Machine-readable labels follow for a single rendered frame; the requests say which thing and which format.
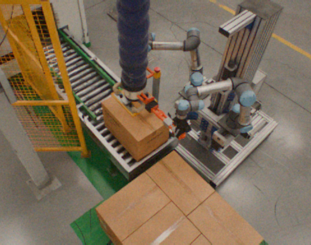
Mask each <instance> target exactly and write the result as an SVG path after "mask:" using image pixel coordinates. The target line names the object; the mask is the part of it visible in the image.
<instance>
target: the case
mask: <svg viewBox="0 0 311 245"><path fill-rule="evenodd" d="M133 103H134V104H135V106H137V107H138V108H139V107H140V106H142V105H141V104H140V103H139V102H133ZM102 109H103V119H104V123H105V126H106V127H107V128H108V129H109V131H110V132H111V133H112V134H113V135H114V136H115V137H116V138H117V139H118V141H119V142H120V143H121V144H122V145H123V147H125V148H126V150H127V151H128V152H129V153H130V154H131V155H132V157H133V158H135V160H136V161H137V162H139V161H142V159H144V158H145V157H146V156H148V155H149V154H151V153H152V152H153V151H155V150H156V149H158V148H159V147H161V146H162V145H163V144H165V143H166V142H167V141H168V137H169V130H170V128H167V127H166V126H165V125H164V124H163V122H162V120H161V119H159V118H157V116H156V115H155V113H154V112H153V113H152V114H151V113H149V112H148V111H147V110H146V109H144V110H143V111H142V112H141V113H139V114H138V115H136V116H135V117H132V116H131V115H130V114H129V113H128V112H127V111H126V110H125V109H124V108H123V107H122V106H121V105H120V104H119V103H118V102H117V101H116V100H115V99H114V98H113V96H111V97H110V98H108V99H106V100H104V101H103V102H102Z"/></svg>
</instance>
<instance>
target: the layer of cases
mask: <svg viewBox="0 0 311 245"><path fill-rule="evenodd" d="M95 209H96V212H97V214H98V219H99V221H100V223H101V224H102V226H103V227H104V229H105V230H106V231H107V232H108V234H109V235H110V236H111V238H112V239H113V240H114V242H115V243H116V244H117V245H259V244H260V243H261V241H262V240H263V239H264V238H263V237H261V235H260V234H258V232H257V231H255V229H254V228H252V226H251V225H249V223H248V222H247V221H246V220H245V219H243V217H242V216H240V214H239V213H237V212H236V211H235V210H234V209H233V208H232V207H231V206H230V205H229V204H228V203H227V202H226V201H225V200H224V199H223V198H222V197H221V196H220V195H219V194H218V193H217V192H215V190H214V189H213V188H212V187H211V186H210V185H209V184H208V183H207V182H206V181H205V180H204V179H203V178H202V177H201V176H200V175H199V174H198V173H197V172H196V171H195V170H194V169H193V168H192V167H191V166H190V165H189V164H188V163H187V162H186V161H185V160H184V159H183V158H182V157H181V156H180V155H179V154H178V153H177V152H176V151H172V152H171V153H170V154H168V155H167V156H166V157H164V158H162V160H160V161H159V162H158V163H156V164H155V165H153V166H152V167H151V168H149V169H148V170H146V172H144V173H143V174H141V175H140V176H138V177H137V178H136V179H135V180H133V181H132V182H131V183H129V184H127V185H126V186H125V187H124V188H123V189H120V190H119V191H118V192H116V193H115V194H114V195H112V196H111V197H110V198H108V199H107V200H106V201H105V202H103V203H102V204H100V205H99V206H98V207H96V208H95Z"/></svg>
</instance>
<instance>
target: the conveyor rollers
mask: <svg viewBox="0 0 311 245"><path fill-rule="evenodd" d="M64 41H65V40H64V39H60V40H59V42H60V43H62V44H61V48H62V49H61V50H62V52H64V51H66V50H68V51H66V52H65V53H63V56H64V57H65V58H64V61H65V62H66V61H67V60H69V59H71V60H70V61H68V62H67V63H65V64H66V66H69V65H71V64H73V63H75V64H73V65H72V66H69V67H67V72H69V71H70V70H72V69H75V68H76V67H78V66H80V67H79V68H77V69H75V70H73V71H71V72H69V73H68V76H69V77H70V76H72V75H74V74H76V73H78V72H80V71H82V70H83V69H85V68H88V67H89V66H90V65H89V64H88V63H86V60H85V59H83V58H82V57H81V56H79V54H78V53H74V52H76V51H75V50H74V49H71V48H72V47H71V46H70V45H68V43H67V42H66V41H65V42H64ZM63 42H64V43H63ZM67 45H68V46H67ZM65 46H67V47H65ZM43 49H44V51H45V50H46V49H49V50H48V51H45V52H44V54H49V55H47V56H46V58H47V60H48V59H50V58H51V57H53V58H52V59H51V61H50V60H49V61H47V63H48V64H50V63H51V62H52V64H58V63H57V62H55V61H57V59H56V57H55V56H56V55H55V54H50V53H52V52H53V51H54V50H53V49H54V48H53V44H52V43H51V44H50V45H47V46H44V47H43ZM70 49H71V50H70ZM48 52H49V53H48ZM72 53H74V54H72ZM69 54H71V55H70V56H68V57H66V56H67V55H69ZM76 56H78V57H76ZM49 57H50V58H49ZM74 57H76V58H75V59H73V58H74ZM81 59H82V60H81ZM79 60H81V61H79ZM77 61H79V62H78V63H76V62H77ZM53 62H55V63H53ZM84 63H86V64H85V65H83V64H84ZM81 65H82V66H81ZM49 66H51V67H55V66H57V67H56V68H54V71H59V67H58V65H49ZM93 70H95V69H94V68H92V67H90V68H88V69H86V70H85V71H82V72H80V73H79V74H77V75H74V76H73V77H71V78H70V82H72V81H74V80H76V79H77V78H80V77H81V76H83V75H86V74H88V73H89V72H90V71H93ZM96 74H98V72H97V71H94V72H92V73H90V74H88V75H86V76H85V77H82V78H80V79H78V80H77V81H74V82H73V83H71V87H75V86H76V85H78V84H80V83H82V82H83V81H86V80H87V79H89V78H91V77H93V76H95V75H96ZM101 78H102V77H101V75H98V76H96V77H94V78H92V79H91V80H88V81H87V82H85V83H83V84H81V85H79V86H78V87H75V88H73V89H72V91H73V92H77V91H79V90H81V89H82V88H84V87H86V86H88V85H89V84H92V83H93V82H95V81H97V80H99V79H101ZM105 82H106V80H104V79H102V80H100V81H98V82H97V83H95V84H93V85H91V86H89V87H87V88H85V89H84V90H81V91H80V92H78V93H77V94H76V95H77V96H82V95H83V94H85V93H88V91H90V90H93V89H94V88H95V87H98V86H100V85H101V84H104V83H105ZM110 86H111V85H110V84H109V83H107V84H104V85H103V86H101V87H99V88H98V89H96V90H94V91H92V92H90V93H88V94H87V95H85V96H83V97H81V98H80V99H81V100H82V101H84V100H87V99H88V98H90V97H91V96H94V95H95V94H97V93H99V92H100V91H102V90H104V89H106V88H108V87H110ZM111 92H113V87H111V88H110V89H108V90H106V91H104V92H103V93H100V94H99V95H97V96H95V97H94V98H92V99H90V100H88V101H87V102H85V103H84V104H85V105H86V106H88V105H90V104H91V103H94V102H95V101H97V100H99V99H100V98H102V97H104V96H106V95H107V94H109V93H111ZM110 97H111V95H110V96H107V97H106V98H104V99H103V100H100V101H99V102H98V103H95V104H94V105H92V106H90V107H88V108H89V109H90V110H91V111H92V110H94V109H96V108H97V107H99V106H100V105H102V102H103V101H104V100H106V99H108V98H110ZM100 112H103V109H102V107H101V108H99V109H97V110H96V111H94V112H93V113H94V115H98V114H99V113H100ZM102 119H103V114H102V115H100V116H98V117H97V122H99V121H100V120H102ZM97 122H94V120H92V121H91V122H90V123H91V124H92V125H94V124H96V123H97ZM104 126H105V123H104V122H101V123H100V124H98V125H96V126H95V127H94V128H96V129H97V130H99V129H100V128H102V127H104ZM108 131H109V129H108V128H104V129H103V130H101V131H99V133H100V134H101V135H104V134H106V132H108ZM113 137H114V135H113V134H112V133H110V134H109V135H107V136H106V137H104V139H106V141H108V140H109V139H110V138H113ZM118 142H119V141H118V139H117V138H115V139H114V140H113V141H110V142H109V144H110V145H111V147H112V146H113V145H114V144H117V143H118ZM122 148H123V145H122V144H119V145H118V146H117V147H115V148H114V150H115V151H116V152H118V151H119V150H121V149H122ZM127 154H129V152H128V151H127V150H125V151H123V152H122V153H120V154H119V155H120V157H121V158H123V157H124V156H126V155H127ZM134 159H135V158H133V157H132V155H131V156H129V158H126V159H125V160H124V161H125V162H126V164H128V163H129V162H131V161H132V160H134Z"/></svg>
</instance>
